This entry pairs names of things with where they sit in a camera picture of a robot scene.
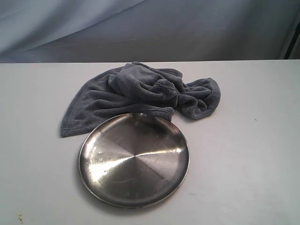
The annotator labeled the grey-blue fleece towel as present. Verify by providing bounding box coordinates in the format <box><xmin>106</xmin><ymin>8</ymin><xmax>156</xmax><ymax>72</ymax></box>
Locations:
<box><xmin>60</xmin><ymin>62</ymin><xmax>221</xmax><ymax>137</ymax></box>

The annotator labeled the round stainless steel plate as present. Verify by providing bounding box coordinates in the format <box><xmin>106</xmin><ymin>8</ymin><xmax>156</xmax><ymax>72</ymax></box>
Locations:
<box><xmin>78</xmin><ymin>113</ymin><xmax>190</xmax><ymax>208</ymax></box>

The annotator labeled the blue-grey backdrop curtain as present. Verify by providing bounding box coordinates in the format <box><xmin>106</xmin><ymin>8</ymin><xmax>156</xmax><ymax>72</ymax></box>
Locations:
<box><xmin>0</xmin><ymin>0</ymin><xmax>300</xmax><ymax>63</ymax></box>

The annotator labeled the dark stand pole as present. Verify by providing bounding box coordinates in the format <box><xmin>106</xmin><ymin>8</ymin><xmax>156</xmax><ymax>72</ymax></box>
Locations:
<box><xmin>284</xmin><ymin>23</ymin><xmax>300</xmax><ymax>60</ymax></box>

